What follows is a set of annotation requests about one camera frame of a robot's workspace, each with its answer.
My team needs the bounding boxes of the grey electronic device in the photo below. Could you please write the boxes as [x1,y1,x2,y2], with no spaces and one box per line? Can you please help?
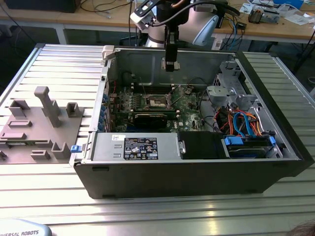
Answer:
[261,11,281,25]

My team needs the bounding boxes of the CPU socket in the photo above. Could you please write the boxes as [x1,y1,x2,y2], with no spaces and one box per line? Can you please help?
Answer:
[145,93,174,111]

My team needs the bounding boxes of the grey parts rack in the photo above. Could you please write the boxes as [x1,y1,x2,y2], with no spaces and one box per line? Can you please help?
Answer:
[0,86,86,165]

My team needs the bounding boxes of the silver hard disk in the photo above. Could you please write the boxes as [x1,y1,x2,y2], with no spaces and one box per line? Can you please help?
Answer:
[227,145,269,159]

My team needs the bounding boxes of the CPU cooler heatsink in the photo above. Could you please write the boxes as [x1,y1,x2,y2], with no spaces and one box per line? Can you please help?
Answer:
[248,7,265,25]

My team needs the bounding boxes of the metal socket cover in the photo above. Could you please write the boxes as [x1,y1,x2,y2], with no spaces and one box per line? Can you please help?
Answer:
[167,85,189,110]

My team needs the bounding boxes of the blue cardboard box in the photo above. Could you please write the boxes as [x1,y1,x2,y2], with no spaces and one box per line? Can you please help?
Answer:
[273,0,305,9]

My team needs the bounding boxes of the wooden desk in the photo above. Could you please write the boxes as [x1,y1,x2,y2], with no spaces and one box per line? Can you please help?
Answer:
[0,0,148,45]
[211,0,315,45]

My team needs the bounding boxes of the grey metal drive cage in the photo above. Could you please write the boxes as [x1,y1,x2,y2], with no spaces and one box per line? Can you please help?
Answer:
[206,85,259,109]

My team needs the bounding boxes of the grey metal case bracket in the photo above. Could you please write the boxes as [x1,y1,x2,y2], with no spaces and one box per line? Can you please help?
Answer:
[213,60,245,89]

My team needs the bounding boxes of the orange wire bundle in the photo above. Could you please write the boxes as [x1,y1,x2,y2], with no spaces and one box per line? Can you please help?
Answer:
[216,108,234,135]
[246,113,264,136]

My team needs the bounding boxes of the black PC case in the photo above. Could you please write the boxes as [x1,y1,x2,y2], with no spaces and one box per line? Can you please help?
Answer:
[73,45,315,200]

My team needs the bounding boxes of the black graphics card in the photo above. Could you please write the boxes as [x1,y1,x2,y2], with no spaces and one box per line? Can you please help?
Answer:
[129,111,179,129]

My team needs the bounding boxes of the person head brown hair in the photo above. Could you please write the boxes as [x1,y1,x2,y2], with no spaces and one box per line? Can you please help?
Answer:
[289,220,315,236]

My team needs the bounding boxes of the white paper sheets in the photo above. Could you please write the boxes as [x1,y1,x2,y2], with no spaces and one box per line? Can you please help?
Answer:
[283,13,315,27]

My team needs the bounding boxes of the pale blue teach pendant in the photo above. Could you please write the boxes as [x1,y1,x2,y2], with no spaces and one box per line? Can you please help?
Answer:
[0,218,53,236]

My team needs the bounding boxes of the blue data wire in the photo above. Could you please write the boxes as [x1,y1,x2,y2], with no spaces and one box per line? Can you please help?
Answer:
[232,112,255,138]

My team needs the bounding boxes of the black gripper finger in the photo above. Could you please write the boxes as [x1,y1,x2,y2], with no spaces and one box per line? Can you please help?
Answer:
[164,26,180,73]

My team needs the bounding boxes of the grey power supply unit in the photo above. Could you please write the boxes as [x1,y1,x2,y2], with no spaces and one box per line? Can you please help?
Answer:
[85,132,186,163]

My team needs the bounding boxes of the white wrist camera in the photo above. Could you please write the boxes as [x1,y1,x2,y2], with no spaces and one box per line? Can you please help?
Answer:
[129,0,158,31]

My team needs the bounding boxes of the blue disk carrier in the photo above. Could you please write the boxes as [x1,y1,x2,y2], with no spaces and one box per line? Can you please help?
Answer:
[220,134,276,159]

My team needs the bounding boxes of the metal locking lever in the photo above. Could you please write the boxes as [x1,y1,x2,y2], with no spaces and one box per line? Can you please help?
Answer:
[138,76,149,98]

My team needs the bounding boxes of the green motherboard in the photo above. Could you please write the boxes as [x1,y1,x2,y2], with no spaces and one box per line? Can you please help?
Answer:
[108,85,210,133]

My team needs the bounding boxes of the silver CPU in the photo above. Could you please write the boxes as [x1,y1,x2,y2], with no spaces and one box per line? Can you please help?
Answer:
[161,57,182,72]

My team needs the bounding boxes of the blue expansion card retainer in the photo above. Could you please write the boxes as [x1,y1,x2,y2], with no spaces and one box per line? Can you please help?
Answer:
[97,93,109,131]

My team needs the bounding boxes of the grey case latch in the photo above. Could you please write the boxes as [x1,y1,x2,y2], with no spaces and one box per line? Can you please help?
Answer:
[101,45,116,61]

